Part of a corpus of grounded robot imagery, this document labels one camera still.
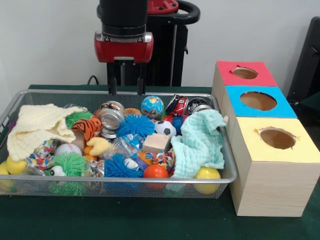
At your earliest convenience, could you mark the cream knitted cloth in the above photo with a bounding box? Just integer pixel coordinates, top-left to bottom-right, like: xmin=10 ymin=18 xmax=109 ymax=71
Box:
xmin=7 ymin=103 xmax=85 ymax=162

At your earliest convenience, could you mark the globe print ball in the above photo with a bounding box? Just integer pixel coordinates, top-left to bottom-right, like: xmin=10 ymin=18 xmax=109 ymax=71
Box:
xmin=140 ymin=96 xmax=165 ymax=120

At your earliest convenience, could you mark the green fuzzy toy with eyes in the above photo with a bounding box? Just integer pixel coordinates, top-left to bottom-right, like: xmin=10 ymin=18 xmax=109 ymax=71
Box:
xmin=45 ymin=152 xmax=88 ymax=197

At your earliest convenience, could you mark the small soccer ball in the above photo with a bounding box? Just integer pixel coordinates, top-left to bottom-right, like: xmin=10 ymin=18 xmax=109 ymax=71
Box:
xmin=154 ymin=120 xmax=177 ymax=139

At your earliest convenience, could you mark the multicolour confetti cloth toy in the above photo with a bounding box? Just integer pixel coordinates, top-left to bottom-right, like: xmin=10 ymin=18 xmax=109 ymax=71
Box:
xmin=26 ymin=139 xmax=58 ymax=170

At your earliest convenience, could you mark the orange ball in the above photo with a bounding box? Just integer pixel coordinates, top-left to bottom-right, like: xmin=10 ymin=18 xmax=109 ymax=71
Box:
xmin=143 ymin=164 xmax=170 ymax=191

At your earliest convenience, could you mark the shallow clear mesh bin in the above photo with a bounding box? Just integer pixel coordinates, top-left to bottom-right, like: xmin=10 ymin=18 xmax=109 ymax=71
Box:
xmin=0 ymin=89 xmax=239 ymax=200

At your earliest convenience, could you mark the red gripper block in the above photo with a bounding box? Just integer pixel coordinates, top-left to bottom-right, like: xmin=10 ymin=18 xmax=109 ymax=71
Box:
xmin=94 ymin=34 xmax=154 ymax=96

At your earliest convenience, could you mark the blue spiky rubber ball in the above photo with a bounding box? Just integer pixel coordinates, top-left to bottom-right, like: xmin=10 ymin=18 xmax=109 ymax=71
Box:
xmin=116 ymin=114 xmax=156 ymax=141

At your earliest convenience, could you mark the mint green cloth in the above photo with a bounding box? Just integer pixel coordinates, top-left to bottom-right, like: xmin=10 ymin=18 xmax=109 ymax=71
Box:
xmin=170 ymin=109 xmax=228 ymax=180

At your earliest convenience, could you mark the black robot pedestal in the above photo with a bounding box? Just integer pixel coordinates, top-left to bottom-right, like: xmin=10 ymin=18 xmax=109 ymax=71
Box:
xmin=105 ymin=0 xmax=201 ymax=87

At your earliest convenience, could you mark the dark green table cloth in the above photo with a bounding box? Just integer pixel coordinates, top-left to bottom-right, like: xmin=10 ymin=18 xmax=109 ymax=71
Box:
xmin=0 ymin=84 xmax=320 ymax=240

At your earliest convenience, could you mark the yellow ball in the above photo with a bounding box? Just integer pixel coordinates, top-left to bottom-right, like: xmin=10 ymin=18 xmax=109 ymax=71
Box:
xmin=193 ymin=166 xmax=221 ymax=195

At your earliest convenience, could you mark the wooden box with three holes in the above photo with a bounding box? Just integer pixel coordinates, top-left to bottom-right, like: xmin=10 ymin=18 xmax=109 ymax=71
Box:
xmin=211 ymin=61 xmax=320 ymax=218

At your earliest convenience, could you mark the tiger plush toy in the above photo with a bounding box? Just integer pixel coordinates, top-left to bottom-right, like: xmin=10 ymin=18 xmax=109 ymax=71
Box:
xmin=71 ymin=116 xmax=103 ymax=142

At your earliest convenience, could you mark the small baseball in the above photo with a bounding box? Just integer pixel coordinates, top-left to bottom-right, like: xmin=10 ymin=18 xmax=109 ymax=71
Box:
xmin=54 ymin=143 xmax=82 ymax=157

